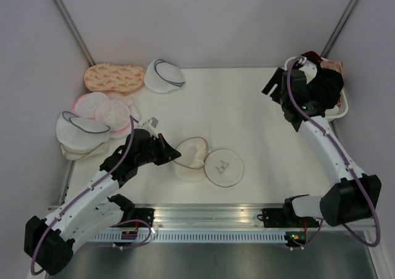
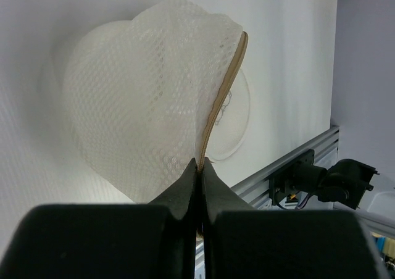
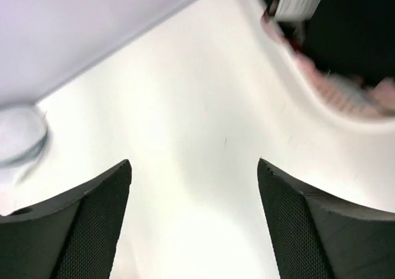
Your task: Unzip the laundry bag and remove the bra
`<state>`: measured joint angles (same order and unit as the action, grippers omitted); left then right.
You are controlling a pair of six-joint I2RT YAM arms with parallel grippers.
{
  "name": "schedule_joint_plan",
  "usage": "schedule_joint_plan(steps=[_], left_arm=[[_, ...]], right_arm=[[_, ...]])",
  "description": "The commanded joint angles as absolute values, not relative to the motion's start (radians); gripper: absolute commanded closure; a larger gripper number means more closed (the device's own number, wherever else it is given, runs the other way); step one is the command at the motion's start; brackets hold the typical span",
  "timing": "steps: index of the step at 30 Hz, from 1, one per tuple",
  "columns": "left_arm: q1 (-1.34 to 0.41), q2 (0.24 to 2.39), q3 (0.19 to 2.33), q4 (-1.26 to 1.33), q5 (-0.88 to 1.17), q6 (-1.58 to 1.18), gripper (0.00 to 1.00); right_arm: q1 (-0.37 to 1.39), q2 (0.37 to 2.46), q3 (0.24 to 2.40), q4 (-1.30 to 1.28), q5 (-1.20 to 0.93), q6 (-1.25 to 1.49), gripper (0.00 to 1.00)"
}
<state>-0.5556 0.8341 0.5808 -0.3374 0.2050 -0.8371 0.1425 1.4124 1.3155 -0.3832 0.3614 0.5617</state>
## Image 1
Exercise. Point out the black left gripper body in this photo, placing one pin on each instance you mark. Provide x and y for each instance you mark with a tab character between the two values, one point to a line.
144	158

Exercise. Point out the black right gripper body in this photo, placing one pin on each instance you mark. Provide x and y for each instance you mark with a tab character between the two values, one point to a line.
284	93

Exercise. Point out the black bra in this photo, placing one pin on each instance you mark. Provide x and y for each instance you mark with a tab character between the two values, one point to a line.
326	86

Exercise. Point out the white mesh laundry bag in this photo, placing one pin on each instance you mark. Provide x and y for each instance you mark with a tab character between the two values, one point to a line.
222	167

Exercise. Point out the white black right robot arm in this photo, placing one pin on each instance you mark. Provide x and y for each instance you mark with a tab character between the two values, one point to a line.
353	194

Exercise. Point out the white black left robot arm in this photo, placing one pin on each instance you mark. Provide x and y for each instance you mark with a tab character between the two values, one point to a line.
52	241

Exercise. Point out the white plastic laundry basket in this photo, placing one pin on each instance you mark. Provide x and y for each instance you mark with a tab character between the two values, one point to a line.
339	110

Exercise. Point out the orange patterned laundry bag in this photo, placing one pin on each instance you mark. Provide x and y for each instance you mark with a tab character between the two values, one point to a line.
114	78

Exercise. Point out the pink garment in basket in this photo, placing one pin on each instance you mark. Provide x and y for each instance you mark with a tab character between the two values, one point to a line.
337	66

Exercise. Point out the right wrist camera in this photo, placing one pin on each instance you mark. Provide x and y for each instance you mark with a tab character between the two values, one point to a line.
306	66

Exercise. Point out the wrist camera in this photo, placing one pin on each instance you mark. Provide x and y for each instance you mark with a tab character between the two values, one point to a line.
150	124
306	66

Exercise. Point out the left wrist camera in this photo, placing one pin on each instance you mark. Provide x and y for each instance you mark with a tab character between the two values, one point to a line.
150	124

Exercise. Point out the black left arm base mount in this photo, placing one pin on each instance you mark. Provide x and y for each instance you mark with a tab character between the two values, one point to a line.
132	215

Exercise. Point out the aluminium table edge rail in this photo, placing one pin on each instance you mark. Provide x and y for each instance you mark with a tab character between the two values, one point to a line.
171	217

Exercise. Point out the white slotted cable duct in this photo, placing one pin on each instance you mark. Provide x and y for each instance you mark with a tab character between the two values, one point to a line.
168	236

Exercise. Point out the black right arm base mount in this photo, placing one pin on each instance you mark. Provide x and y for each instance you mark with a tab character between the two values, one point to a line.
285	216

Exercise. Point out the right corner aluminium post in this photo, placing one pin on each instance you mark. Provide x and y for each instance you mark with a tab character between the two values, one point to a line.
339	27

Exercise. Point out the corner aluminium post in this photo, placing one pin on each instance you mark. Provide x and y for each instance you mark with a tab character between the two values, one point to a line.
73	30
339	27

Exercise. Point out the left corner aluminium post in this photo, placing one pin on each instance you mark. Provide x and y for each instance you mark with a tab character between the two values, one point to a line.
73	30

